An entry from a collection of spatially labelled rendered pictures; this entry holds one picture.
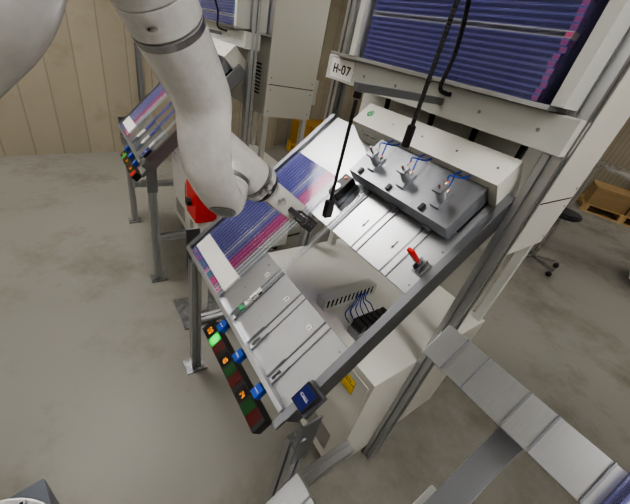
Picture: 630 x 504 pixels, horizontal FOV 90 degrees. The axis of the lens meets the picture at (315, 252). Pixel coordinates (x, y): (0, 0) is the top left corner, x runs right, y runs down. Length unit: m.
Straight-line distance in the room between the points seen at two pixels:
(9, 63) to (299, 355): 0.68
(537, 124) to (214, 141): 0.62
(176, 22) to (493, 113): 0.64
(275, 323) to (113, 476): 0.91
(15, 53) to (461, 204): 0.72
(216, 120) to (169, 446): 1.29
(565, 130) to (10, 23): 0.77
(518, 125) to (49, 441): 1.77
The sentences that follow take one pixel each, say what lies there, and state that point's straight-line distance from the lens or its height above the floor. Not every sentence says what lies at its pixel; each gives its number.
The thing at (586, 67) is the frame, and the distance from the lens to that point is 0.76.
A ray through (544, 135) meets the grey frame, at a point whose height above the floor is 1.34.
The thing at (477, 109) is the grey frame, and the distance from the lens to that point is 0.86.
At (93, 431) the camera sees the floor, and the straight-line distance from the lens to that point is 1.64.
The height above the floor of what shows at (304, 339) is 0.80.
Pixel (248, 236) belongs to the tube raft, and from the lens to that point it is 1.03.
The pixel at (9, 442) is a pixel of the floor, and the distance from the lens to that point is 1.72.
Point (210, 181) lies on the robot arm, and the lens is 0.54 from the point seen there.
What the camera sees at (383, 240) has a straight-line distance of 0.83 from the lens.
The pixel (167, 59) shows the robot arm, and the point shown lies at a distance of 0.47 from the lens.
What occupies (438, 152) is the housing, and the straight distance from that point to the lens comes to 0.87.
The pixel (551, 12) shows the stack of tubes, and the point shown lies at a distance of 0.81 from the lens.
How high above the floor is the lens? 1.39
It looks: 33 degrees down
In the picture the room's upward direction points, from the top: 14 degrees clockwise
